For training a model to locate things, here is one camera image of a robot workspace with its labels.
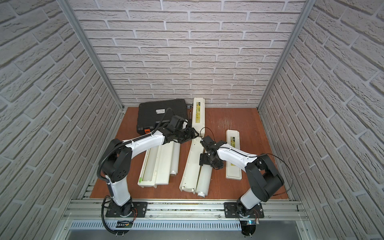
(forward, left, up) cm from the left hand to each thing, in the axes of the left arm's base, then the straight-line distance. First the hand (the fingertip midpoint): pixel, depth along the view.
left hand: (198, 134), depth 88 cm
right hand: (-14, -7, -10) cm, 19 cm away
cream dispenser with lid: (-18, +23, -7) cm, 30 cm away
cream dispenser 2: (-19, -21, -10) cm, 30 cm away
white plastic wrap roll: (-11, +13, -8) cm, 19 cm away
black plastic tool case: (+28, +38, -14) cm, 49 cm away
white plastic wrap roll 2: (-24, -3, -8) cm, 26 cm away
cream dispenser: (+21, -1, -4) cm, 22 cm away
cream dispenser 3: (-23, +5, -13) cm, 27 cm away
